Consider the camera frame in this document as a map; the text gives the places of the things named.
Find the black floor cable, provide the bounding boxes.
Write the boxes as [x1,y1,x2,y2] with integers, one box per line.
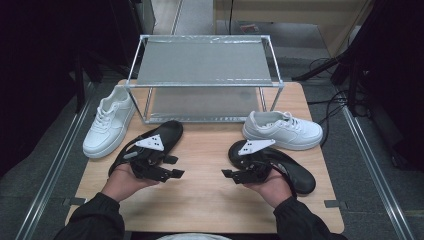
[306,57,349,148]

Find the person's left hand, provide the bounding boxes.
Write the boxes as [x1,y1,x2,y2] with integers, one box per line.
[100,163,160,203]

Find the red and white floor item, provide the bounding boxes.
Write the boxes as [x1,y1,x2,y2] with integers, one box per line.
[239,22,260,34]

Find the person's light grey clothing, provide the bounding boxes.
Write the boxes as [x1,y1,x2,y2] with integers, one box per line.
[156,233,233,240]

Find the black slip-on shoe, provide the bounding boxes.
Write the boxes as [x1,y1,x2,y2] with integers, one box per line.
[227,139,317,195]
[108,120,184,178]

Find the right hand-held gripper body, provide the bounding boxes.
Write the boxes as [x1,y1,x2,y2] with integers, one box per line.
[237,138,277,185]

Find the aluminium floor rail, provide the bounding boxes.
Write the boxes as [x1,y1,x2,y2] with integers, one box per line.
[341,106,416,240]
[14,81,98,240]

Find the metal shoe rack grey shelves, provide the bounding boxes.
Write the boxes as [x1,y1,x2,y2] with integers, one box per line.
[123,34,285,125]

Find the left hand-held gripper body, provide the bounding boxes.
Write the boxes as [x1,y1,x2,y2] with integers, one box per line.
[128,133,168,183]

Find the grey cabinet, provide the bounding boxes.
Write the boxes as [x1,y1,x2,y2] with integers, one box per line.
[134,0,156,34]

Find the black stand leg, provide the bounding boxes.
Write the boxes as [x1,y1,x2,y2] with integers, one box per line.
[292,48,354,82]

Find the beige cabinet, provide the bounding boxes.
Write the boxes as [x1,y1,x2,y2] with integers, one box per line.
[213,0,376,58]

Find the person's right hand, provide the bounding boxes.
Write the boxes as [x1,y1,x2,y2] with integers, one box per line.
[244,168,294,209]

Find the black stand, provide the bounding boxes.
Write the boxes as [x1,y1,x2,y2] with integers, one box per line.
[73,49,104,114]

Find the black hanging cable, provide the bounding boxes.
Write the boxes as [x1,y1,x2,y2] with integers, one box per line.
[228,0,234,35]

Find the white lace-up sneaker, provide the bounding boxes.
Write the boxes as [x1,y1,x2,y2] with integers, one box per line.
[82,85,137,159]
[242,110,324,151]

